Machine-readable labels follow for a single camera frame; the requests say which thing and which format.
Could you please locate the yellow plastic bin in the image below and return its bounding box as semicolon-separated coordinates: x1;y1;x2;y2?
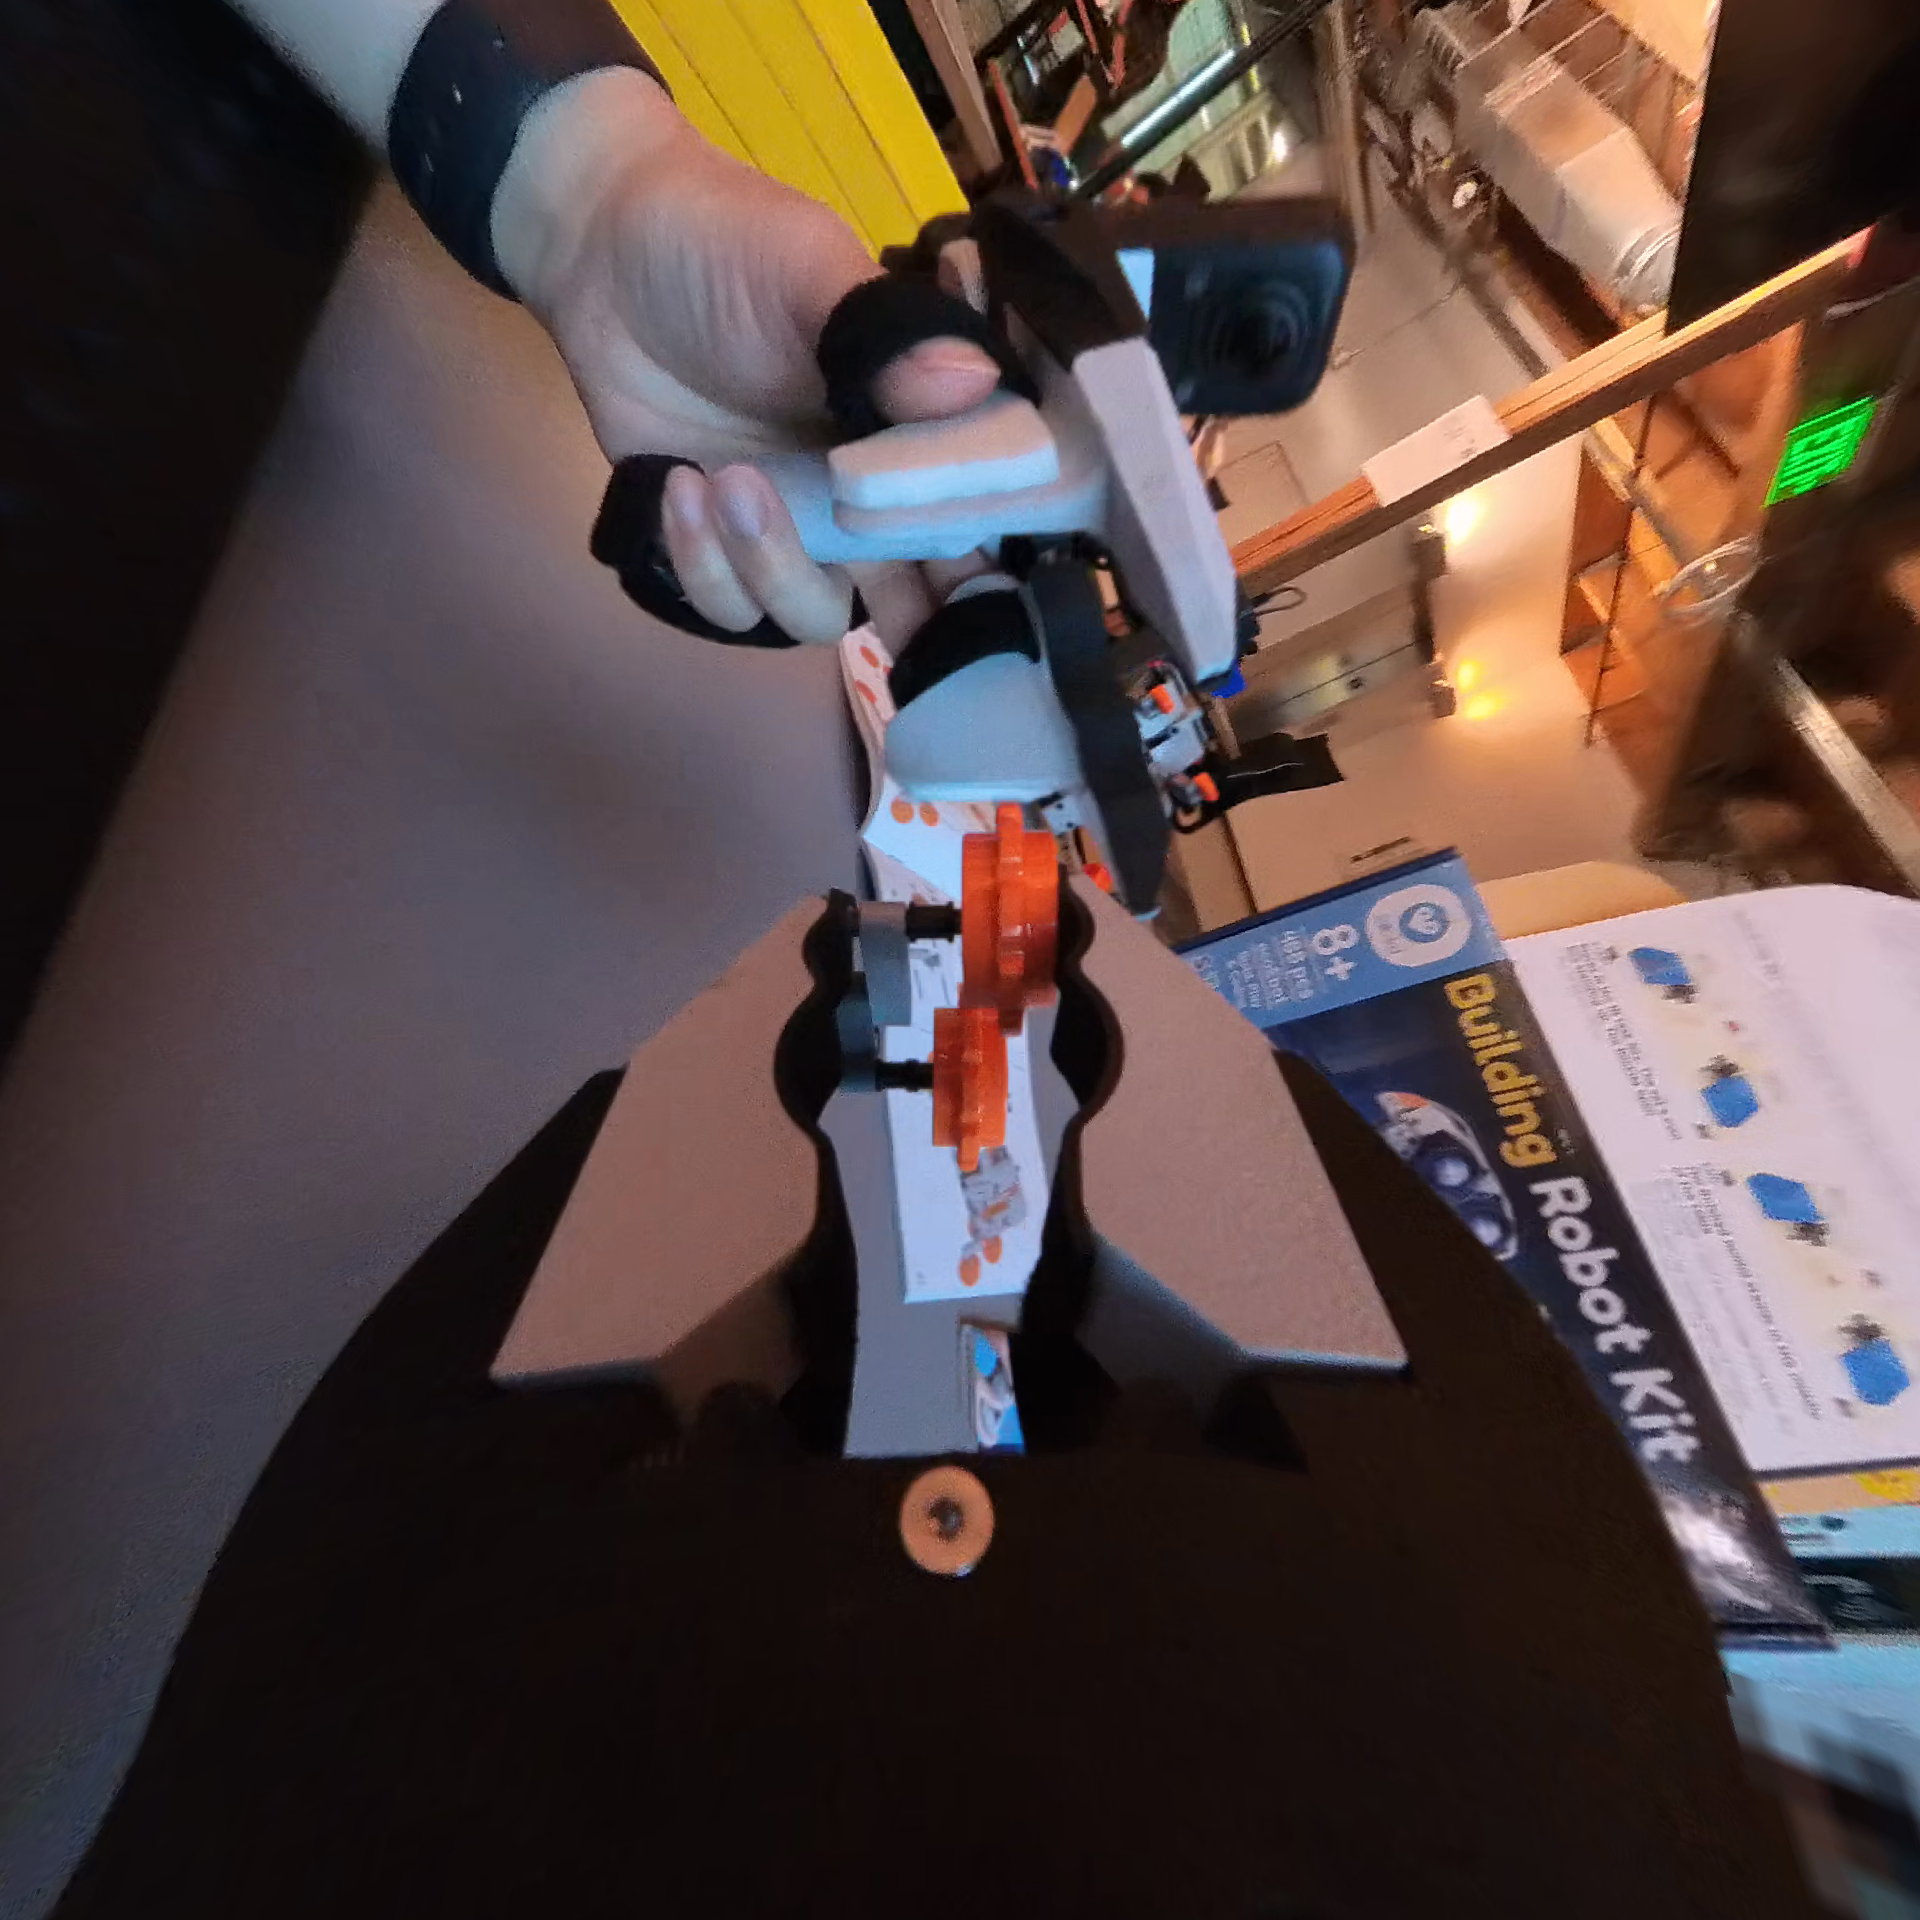
607;0;968;257

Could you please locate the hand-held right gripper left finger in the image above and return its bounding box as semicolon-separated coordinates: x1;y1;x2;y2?
491;888;872;1427

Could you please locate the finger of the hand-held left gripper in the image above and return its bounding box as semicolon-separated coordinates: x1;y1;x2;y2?
881;577;1086;812

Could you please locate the black wrist strap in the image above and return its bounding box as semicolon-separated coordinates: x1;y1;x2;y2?
385;0;672;301

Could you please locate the partly built toy robot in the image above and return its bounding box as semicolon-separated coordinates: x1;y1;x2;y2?
1118;661;1343;830

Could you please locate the orange toy wheel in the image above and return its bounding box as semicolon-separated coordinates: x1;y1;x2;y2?
931;1002;1009;1174
957;803;1064;1038

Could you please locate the green exit sign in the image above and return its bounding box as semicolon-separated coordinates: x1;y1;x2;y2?
1761;393;1880;508

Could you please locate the person's left hand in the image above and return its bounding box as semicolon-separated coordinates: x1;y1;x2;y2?
496;66;1038;649

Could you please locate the wooden top desk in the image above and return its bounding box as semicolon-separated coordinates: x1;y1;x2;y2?
1222;224;1892;595

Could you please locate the open assembly manual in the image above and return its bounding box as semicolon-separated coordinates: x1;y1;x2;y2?
837;621;1055;1453

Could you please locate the toy robot kit box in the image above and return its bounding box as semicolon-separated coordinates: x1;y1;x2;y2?
1175;843;1920;1653

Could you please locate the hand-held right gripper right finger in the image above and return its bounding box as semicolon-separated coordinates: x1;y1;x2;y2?
1019;873;1413;1427

